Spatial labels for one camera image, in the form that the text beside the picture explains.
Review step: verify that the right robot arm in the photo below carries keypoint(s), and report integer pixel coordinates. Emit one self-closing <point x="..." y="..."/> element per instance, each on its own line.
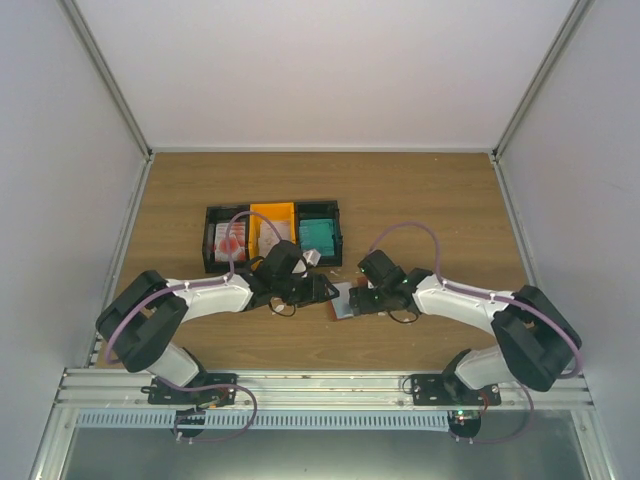
<point x="535" y="344"/>

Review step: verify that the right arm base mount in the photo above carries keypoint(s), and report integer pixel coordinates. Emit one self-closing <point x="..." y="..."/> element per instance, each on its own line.
<point x="428" y="389"/>

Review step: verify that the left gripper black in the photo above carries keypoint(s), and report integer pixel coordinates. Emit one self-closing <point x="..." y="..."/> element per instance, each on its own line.
<point x="315" y="292"/>

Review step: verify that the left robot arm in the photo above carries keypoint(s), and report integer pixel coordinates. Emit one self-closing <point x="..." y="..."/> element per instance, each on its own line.
<point x="139" y="325"/>

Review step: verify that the brown leather card holder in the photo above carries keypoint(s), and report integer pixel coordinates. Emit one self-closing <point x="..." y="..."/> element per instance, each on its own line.
<point x="339" y="307"/>

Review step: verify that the orange bin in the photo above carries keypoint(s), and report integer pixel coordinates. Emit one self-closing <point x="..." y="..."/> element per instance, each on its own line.
<point x="268" y="212"/>

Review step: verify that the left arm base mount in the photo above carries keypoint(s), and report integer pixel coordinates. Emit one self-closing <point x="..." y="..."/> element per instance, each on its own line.
<point x="205" y="390"/>

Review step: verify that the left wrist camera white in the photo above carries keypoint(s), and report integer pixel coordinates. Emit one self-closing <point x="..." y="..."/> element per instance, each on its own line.
<point x="310" y="258"/>

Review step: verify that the white pink cards stack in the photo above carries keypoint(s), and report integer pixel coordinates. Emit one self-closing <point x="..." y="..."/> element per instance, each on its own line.
<point x="270" y="235"/>

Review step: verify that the aluminium rail frame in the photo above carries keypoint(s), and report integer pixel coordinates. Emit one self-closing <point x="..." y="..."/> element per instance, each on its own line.
<point x="307" y="391"/>

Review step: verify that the grey slotted cable duct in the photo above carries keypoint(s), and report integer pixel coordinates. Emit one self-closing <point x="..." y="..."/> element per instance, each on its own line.
<point x="266" y="420"/>

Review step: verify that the green credit card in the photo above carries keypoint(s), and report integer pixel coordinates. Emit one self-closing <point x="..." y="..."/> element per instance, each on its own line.
<point x="317" y="234"/>

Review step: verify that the red white cards stack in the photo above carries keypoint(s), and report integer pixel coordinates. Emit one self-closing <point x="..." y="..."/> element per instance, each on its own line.
<point x="230" y="242"/>

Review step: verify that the black bin left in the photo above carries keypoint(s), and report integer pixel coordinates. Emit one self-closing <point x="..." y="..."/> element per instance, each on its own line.
<point x="213" y="216"/>

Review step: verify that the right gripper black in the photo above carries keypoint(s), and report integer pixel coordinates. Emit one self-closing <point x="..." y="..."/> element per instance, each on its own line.
<point x="360" y="304"/>

